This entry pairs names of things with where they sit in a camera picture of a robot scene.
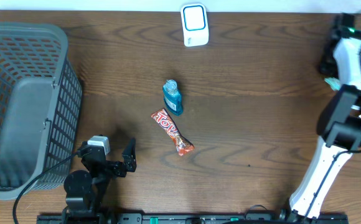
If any red Top chocolate bar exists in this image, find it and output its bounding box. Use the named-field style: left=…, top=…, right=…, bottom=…
left=151, top=108, right=195, bottom=156

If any light blue wet wipes pack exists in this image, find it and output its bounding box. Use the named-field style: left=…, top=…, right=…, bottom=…
left=324, top=77, right=341, bottom=91

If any blue mouthwash bottle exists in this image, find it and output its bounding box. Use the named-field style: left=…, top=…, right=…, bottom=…
left=162, top=80, right=183, bottom=116

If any grey plastic shopping basket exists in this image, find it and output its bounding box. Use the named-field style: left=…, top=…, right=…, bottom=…
left=0, top=22, right=82, bottom=200

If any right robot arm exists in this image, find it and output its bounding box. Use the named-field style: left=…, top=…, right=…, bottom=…
left=286, top=26, right=361, bottom=223

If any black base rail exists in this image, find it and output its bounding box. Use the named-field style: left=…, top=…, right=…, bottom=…
left=36, top=212, right=349, bottom=224

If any white barcode scanner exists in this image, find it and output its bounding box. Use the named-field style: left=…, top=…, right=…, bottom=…
left=180, top=3, right=209, bottom=47

